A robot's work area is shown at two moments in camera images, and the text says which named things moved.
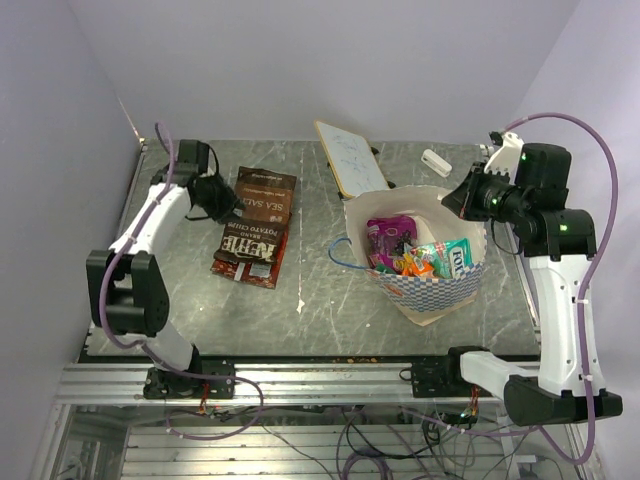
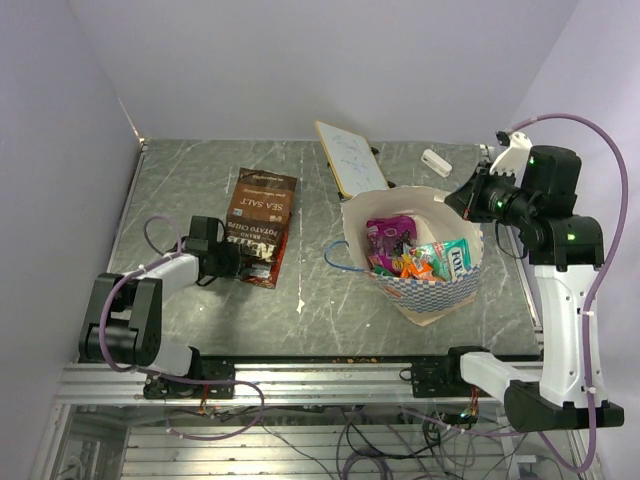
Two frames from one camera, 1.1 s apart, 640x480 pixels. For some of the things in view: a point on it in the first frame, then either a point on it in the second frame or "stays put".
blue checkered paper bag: [421, 299] stays put
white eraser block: [436, 163] stays put
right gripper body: [491, 196] stays put
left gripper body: [219, 199] -> [227, 258]
